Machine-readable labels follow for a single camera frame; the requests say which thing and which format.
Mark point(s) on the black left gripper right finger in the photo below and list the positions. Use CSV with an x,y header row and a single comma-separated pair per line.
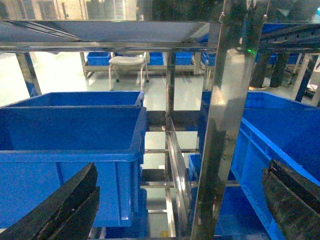
x,y
293,201

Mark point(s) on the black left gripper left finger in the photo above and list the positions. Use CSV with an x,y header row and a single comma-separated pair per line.
x,y
67,214

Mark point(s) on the blue crate left near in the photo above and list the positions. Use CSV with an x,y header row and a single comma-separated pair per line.
x,y
41,148

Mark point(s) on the blue crate right large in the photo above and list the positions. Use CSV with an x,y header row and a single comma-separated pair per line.
x,y
243,134

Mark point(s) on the blue crate left behind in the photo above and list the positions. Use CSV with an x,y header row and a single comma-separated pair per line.
x,y
85,98

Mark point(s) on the white stool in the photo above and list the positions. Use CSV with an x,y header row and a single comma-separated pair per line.
x,y
129,62

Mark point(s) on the steel shelf frame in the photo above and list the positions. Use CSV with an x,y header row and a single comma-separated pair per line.
x,y
231,28

